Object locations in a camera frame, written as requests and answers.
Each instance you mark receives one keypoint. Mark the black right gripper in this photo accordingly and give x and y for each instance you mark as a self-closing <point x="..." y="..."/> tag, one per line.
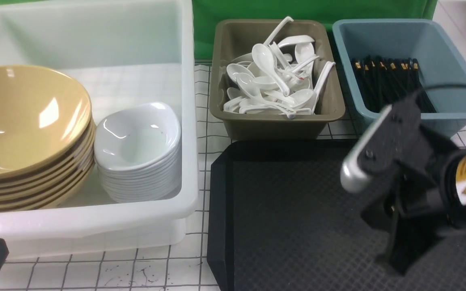
<point x="413" y="160"/>

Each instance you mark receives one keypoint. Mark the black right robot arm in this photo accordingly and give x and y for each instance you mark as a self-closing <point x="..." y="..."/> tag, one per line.
<point x="453" y="220"/>

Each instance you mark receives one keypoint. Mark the stack of yellow noodle bowls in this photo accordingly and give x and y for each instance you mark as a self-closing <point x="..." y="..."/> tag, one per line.
<point x="47" y="133"/>

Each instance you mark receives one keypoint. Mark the black chopsticks in teal bin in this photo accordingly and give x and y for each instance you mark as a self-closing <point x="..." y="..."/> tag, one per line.
<point x="383" y="81"/>

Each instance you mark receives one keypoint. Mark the teal plastic bin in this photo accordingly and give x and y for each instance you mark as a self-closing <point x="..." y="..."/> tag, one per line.
<point x="440" y="62"/>

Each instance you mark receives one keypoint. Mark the black plastic serving tray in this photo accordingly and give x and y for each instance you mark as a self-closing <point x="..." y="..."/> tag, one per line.
<point x="281" y="221"/>

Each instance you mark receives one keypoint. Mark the pile of white soup spoons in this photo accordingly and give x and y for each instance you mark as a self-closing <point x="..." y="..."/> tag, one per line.
<point x="276" y="77"/>

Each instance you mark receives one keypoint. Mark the stack of white square dishes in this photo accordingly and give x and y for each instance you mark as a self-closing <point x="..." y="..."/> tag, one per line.
<point x="138" y="153"/>

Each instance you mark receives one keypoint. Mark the olive plastic bin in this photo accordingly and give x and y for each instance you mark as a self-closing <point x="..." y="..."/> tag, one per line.
<point x="235" y="37"/>

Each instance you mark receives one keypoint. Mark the white plastic tub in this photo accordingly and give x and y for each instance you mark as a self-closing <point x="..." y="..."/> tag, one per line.
<point x="125" y="53"/>

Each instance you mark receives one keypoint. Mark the green backdrop cloth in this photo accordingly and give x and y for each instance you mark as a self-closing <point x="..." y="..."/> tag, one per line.
<point x="207" y="13"/>

